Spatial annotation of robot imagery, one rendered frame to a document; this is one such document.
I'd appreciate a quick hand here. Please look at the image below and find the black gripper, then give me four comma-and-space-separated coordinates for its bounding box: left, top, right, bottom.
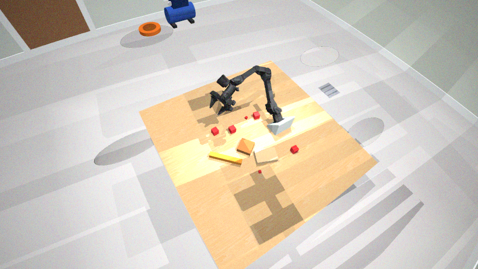
209, 90, 233, 115

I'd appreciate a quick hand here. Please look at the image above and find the yellow long wooden board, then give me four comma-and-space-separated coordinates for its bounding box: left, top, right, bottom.
209, 152, 242, 165

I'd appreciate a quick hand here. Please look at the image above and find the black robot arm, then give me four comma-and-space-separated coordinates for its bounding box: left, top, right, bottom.
216, 65, 284, 123

